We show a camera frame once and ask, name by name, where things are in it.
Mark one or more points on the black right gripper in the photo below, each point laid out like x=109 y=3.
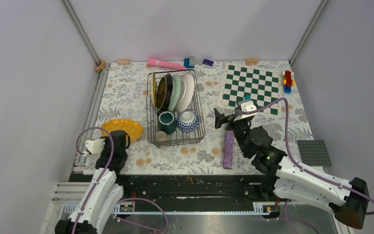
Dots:
x=220 y=119

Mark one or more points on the purple glitter microphone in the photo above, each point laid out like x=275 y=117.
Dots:
x=228 y=149

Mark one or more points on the white plate green red rim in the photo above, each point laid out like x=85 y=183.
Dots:
x=186 y=93

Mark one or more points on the mint green plate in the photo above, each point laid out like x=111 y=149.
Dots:
x=175 y=92

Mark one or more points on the black glossy plate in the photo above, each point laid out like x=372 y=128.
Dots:
x=164 y=92

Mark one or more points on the yellow polka dot plate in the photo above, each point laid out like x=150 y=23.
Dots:
x=131 y=127

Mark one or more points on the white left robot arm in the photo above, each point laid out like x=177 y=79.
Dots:
x=103 y=192

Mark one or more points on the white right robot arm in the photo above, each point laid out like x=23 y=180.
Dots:
x=287 y=178

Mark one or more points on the floral table mat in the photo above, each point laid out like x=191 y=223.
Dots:
x=125 y=95

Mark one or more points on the blue white patterned bowl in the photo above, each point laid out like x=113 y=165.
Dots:
x=187 y=121

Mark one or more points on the teal block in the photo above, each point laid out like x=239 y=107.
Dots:
x=247 y=97

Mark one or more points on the dark green mug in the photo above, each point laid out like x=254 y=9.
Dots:
x=167 y=122

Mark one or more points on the green white chessboard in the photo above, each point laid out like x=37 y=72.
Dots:
x=263 y=86

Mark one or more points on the purple toy brick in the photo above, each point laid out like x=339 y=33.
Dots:
x=208 y=62

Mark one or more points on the small beige cup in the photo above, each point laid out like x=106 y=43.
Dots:
x=161 y=137

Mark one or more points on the right wooden block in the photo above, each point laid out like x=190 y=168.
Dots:
x=251 y=61

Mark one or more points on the blue grey toy bricks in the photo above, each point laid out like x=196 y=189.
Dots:
x=189 y=62

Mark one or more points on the green woven bamboo plate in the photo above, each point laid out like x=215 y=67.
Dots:
x=153 y=90

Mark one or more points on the red yellow blue toy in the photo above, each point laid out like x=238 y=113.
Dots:
x=288 y=81

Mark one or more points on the pink toy microphone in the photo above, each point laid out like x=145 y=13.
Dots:
x=164 y=64

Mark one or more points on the grey lego baseplate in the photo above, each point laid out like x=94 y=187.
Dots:
x=314 y=153

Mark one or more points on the left wooden block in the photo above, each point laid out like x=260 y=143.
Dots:
x=123 y=62

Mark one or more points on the corner wooden block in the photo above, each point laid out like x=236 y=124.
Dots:
x=100 y=67

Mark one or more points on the grey wire dish rack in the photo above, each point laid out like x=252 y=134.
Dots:
x=178 y=137

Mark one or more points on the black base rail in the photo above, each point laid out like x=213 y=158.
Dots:
x=191 y=194

